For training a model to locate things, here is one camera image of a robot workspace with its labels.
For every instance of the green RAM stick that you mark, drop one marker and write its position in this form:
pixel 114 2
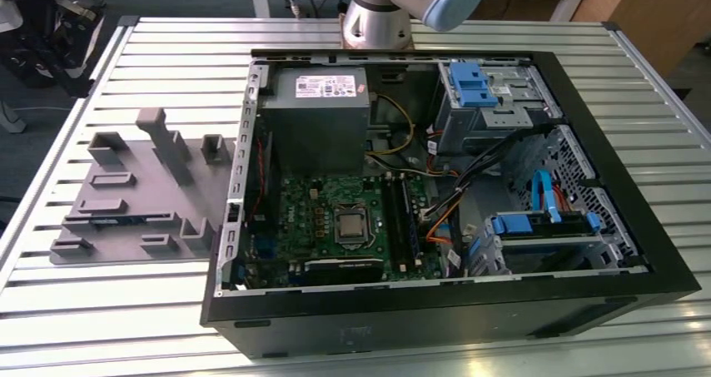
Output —
pixel 119 221
pixel 413 227

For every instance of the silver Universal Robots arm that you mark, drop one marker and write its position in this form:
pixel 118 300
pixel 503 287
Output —
pixel 378 23

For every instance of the white desk foot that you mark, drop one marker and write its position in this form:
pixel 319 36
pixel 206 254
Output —
pixel 11 121

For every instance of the grey parts rack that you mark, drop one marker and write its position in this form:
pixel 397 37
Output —
pixel 139 165

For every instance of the grey power supply unit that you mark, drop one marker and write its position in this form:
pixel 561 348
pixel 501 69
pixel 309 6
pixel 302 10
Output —
pixel 317 131

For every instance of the green motherboard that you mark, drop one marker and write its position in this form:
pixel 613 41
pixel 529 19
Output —
pixel 303 210

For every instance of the CPU socket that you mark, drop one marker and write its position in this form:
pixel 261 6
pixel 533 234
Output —
pixel 351 205

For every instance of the silver CPU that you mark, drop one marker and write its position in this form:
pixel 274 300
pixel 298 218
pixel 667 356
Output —
pixel 353 225

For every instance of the black graphics card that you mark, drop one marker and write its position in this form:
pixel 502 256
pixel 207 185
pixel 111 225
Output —
pixel 345 271

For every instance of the blue disk carrier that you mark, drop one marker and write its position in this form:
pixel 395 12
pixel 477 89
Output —
pixel 514 225
pixel 473 87

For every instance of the metal drive cage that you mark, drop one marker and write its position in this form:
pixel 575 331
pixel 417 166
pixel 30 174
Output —
pixel 506 115

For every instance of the black open PC case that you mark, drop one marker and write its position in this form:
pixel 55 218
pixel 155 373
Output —
pixel 389 323

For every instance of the metal disk bay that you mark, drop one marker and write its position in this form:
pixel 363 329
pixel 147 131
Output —
pixel 555 244

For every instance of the brown wooden cabinet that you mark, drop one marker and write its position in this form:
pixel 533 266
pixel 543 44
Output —
pixel 655 11

